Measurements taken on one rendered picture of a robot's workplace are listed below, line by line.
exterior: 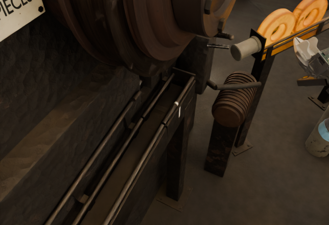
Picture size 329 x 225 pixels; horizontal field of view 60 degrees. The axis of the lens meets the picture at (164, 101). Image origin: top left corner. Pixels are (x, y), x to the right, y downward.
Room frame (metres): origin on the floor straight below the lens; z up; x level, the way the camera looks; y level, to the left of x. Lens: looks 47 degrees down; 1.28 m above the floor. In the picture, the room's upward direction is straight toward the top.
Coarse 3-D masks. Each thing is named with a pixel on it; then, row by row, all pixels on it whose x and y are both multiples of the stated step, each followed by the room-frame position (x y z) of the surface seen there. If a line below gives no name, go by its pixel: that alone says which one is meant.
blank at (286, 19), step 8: (272, 16) 0.86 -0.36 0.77; (280, 16) 0.85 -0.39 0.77; (288, 16) 0.87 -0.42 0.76; (264, 24) 0.85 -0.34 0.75; (272, 24) 0.84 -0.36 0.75; (280, 24) 0.86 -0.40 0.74; (288, 24) 0.88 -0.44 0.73; (264, 32) 0.83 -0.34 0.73; (272, 32) 0.84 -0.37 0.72; (280, 32) 0.88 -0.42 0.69; (288, 32) 0.89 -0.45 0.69; (272, 40) 0.85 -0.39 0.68
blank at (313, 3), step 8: (304, 0) 0.94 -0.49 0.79; (312, 0) 0.92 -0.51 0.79; (320, 0) 0.94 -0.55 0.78; (296, 8) 0.93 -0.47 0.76; (304, 8) 0.91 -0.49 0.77; (312, 8) 0.93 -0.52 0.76; (320, 8) 0.95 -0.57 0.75; (296, 16) 0.91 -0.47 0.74; (304, 16) 0.91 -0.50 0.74; (312, 16) 0.96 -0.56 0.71; (320, 16) 0.96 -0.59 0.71; (296, 24) 0.90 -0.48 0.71; (304, 24) 0.94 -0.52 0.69
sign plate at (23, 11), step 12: (0, 0) 0.33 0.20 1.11; (12, 0) 0.34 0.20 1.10; (24, 0) 0.36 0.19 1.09; (36, 0) 0.38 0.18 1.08; (0, 12) 0.32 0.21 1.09; (12, 12) 0.34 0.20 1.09; (24, 12) 0.35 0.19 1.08; (36, 12) 0.37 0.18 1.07; (0, 24) 0.32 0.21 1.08; (12, 24) 0.33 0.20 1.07; (24, 24) 0.35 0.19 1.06; (0, 36) 0.31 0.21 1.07
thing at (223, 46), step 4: (220, 32) 0.57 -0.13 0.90; (224, 32) 0.57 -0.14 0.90; (216, 36) 0.57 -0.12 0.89; (220, 36) 0.56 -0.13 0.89; (224, 36) 0.56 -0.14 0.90; (228, 36) 0.55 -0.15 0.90; (232, 36) 0.55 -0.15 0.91; (208, 44) 0.56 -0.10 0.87; (212, 44) 0.56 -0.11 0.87; (216, 44) 0.56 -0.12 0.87; (220, 48) 0.55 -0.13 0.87; (224, 48) 0.55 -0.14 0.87; (228, 48) 0.55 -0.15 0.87
